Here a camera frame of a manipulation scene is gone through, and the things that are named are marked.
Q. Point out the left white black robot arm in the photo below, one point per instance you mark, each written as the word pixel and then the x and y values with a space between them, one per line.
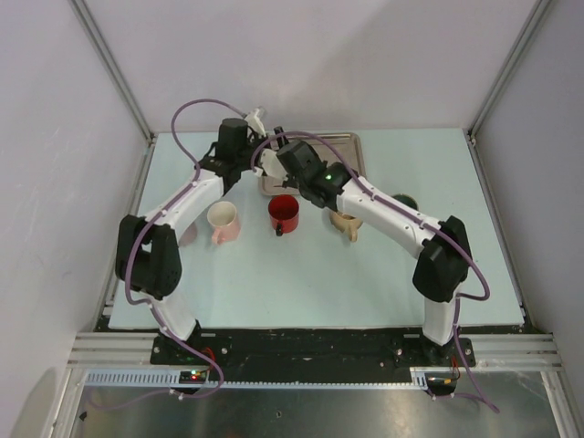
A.
pixel 148 259

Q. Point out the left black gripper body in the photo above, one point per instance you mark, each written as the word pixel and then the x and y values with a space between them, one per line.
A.
pixel 255 142

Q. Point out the right aluminium frame post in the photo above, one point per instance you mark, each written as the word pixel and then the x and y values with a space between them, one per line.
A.
pixel 525 38

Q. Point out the grey slotted cable duct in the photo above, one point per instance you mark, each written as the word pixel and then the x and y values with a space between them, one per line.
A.
pixel 181 379

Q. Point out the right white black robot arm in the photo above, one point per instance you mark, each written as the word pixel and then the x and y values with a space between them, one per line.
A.
pixel 441 248

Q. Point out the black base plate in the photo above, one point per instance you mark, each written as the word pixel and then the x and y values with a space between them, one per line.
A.
pixel 315 355

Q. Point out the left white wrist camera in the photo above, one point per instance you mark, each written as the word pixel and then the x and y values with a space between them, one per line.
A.
pixel 254 121

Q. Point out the beige ceramic mug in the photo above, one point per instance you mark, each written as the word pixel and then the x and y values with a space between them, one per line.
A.
pixel 346 224

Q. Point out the red ceramic mug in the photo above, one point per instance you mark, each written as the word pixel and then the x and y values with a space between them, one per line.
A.
pixel 283 211

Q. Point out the aluminium frame post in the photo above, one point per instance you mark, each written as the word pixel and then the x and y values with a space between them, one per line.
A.
pixel 91 28
pixel 525 38

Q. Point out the green ceramic mug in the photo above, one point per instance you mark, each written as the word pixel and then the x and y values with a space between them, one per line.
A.
pixel 406 200

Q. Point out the mauve ceramic cup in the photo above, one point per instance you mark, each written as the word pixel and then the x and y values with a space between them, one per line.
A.
pixel 189 235

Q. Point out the pink ceramic mug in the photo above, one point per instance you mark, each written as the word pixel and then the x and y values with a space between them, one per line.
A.
pixel 223 218

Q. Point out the left aluminium frame post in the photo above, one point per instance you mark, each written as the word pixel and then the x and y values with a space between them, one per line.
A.
pixel 91 28

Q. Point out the metal serving tray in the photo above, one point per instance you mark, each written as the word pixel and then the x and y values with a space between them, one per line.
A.
pixel 346 144

